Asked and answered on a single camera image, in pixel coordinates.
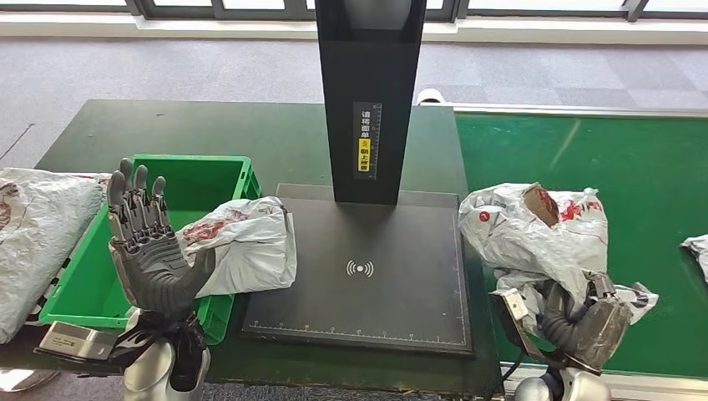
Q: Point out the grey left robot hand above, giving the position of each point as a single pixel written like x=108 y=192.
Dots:
x=149 y=265

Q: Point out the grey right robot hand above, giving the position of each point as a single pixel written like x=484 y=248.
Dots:
x=597 y=332

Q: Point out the smooth white poly parcel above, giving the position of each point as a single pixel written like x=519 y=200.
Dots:
x=249 y=249

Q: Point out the parcel with brown patch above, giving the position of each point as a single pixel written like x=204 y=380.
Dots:
x=525 y=243

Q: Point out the grey parcel with brown print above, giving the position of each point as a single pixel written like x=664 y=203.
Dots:
x=698 y=254

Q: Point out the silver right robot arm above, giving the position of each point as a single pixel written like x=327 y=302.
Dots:
x=575 y=387

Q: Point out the large grey poly parcel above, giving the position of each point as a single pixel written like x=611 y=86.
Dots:
x=38 y=238

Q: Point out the green conveyor belt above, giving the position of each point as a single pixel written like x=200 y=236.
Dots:
x=636 y=166

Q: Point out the black inbound scanner machine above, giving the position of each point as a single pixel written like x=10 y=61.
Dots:
x=387 y=288

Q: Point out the green plastic crate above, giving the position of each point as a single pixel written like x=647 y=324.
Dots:
x=77 y=288

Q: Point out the dark green table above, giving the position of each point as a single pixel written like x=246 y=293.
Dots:
x=221 y=130

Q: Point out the pale round floor disc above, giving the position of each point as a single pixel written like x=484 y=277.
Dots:
x=22 y=381

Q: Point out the white window sill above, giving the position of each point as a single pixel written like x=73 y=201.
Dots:
x=166 y=29

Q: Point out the black and yellow label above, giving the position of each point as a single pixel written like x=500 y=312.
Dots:
x=366 y=141

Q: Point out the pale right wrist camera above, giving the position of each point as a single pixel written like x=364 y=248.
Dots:
x=515 y=303

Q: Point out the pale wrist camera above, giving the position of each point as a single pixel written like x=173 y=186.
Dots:
x=77 y=339
x=515 y=303

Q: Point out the black left camera bracket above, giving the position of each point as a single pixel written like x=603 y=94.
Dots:
x=121 y=354

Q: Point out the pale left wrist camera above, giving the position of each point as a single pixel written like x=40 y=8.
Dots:
x=77 y=339

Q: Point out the dark window frame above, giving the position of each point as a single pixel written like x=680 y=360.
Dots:
x=260 y=10

